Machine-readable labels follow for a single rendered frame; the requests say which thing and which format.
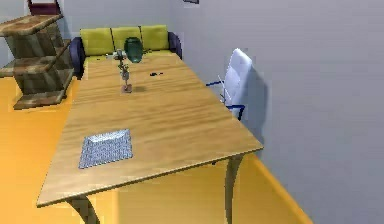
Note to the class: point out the white office chair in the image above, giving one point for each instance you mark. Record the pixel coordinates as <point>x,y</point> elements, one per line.
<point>236,78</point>

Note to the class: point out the light wooden table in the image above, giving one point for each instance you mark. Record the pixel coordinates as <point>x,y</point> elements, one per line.
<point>166,120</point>

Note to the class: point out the yellow sofa with dark arms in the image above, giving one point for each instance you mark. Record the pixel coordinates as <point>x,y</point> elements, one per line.
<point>100,41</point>

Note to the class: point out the brown wooden shelf unit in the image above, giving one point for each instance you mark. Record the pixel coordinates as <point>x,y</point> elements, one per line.
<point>36,63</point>

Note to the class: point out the grey desk lamp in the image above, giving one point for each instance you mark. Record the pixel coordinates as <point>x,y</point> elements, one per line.
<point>124,71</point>

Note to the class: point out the small black object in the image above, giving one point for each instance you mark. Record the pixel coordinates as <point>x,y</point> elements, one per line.
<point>155,73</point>

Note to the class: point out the dark red box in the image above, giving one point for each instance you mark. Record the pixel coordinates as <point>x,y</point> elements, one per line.
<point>44,7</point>

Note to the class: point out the dark green vase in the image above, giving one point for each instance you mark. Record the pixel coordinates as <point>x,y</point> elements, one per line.
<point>134,49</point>

